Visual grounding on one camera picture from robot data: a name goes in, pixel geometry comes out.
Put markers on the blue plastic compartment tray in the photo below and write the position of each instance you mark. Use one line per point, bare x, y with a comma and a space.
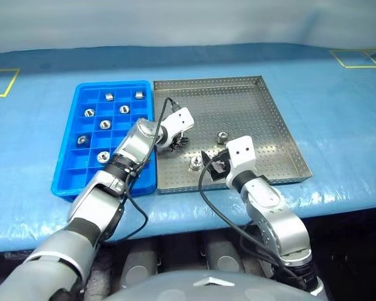
81, 175

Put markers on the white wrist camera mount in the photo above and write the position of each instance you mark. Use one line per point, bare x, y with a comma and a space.
180, 119
242, 153

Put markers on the metal nut lower tray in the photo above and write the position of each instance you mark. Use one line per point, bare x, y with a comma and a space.
195, 163

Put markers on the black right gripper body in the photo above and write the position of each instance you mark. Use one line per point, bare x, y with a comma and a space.
222, 164

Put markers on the metal roller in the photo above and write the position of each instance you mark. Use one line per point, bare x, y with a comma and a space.
109, 96
105, 124
82, 140
124, 109
139, 94
89, 112
103, 156

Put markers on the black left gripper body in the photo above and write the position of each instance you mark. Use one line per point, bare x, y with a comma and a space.
178, 140

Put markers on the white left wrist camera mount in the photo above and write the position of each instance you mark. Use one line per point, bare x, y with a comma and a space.
180, 119

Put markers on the blue plastic table cover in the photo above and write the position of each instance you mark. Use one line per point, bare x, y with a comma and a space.
332, 141

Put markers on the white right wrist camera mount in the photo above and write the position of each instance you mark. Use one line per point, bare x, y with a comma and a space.
242, 153

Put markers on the perforated steel tray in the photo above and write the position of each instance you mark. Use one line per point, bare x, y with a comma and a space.
238, 103

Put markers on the grey robot torso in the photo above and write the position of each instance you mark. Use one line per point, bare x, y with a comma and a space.
181, 287

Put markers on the metal nut upper tray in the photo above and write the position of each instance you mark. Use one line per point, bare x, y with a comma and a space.
222, 137

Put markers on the dark grey rounded robot leg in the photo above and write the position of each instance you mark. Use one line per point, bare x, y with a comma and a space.
138, 260
222, 254

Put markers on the metal nut tray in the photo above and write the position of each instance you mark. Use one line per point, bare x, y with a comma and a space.
195, 163
222, 137

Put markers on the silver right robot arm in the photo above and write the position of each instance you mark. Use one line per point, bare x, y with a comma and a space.
275, 216

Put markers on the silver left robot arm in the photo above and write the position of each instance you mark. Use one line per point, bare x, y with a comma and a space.
91, 207

